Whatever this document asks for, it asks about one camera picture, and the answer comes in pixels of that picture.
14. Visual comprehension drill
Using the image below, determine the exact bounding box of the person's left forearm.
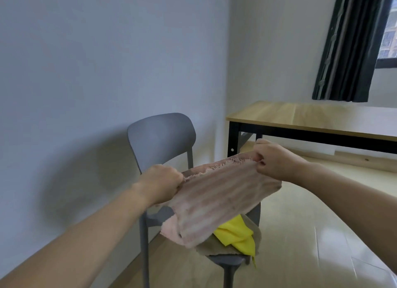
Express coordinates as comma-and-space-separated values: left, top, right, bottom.
0, 180, 149, 288

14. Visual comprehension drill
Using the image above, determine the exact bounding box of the wooden table with black legs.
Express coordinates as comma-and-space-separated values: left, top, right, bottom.
225, 100, 397, 158

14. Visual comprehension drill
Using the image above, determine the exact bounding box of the person's right hand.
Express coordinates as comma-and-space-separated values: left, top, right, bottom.
252, 138, 309, 182

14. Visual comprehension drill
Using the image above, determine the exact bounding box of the olive floral cloth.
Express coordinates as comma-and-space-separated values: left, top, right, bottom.
194, 214, 263, 257

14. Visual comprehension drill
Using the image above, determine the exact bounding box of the grey plastic chair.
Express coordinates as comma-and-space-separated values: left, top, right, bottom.
127, 112, 262, 288

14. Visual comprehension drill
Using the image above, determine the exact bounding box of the person's right forearm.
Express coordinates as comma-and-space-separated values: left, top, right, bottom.
294, 162, 397, 274

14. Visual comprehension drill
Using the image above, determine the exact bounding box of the yellow cloth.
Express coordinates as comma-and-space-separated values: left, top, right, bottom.
213, 214, 258, 269

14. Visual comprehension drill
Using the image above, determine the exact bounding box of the dark grey curtain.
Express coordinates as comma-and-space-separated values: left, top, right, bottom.
311, 0, 397, 103

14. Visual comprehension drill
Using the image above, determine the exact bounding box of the person's left hand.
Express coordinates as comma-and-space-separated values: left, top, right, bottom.
135, 164, 186, 206

